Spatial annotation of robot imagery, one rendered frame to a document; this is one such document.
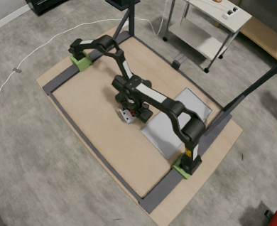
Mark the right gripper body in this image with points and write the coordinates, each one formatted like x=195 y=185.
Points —
x=145 y=105

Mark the white metal bracket with holes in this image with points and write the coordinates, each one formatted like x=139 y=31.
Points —
x=127 y=115

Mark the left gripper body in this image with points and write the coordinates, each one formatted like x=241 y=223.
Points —
x=144 y=114

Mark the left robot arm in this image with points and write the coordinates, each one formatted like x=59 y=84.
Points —
x=136 y=91

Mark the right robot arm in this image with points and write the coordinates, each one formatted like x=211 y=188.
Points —
x=102 y=44

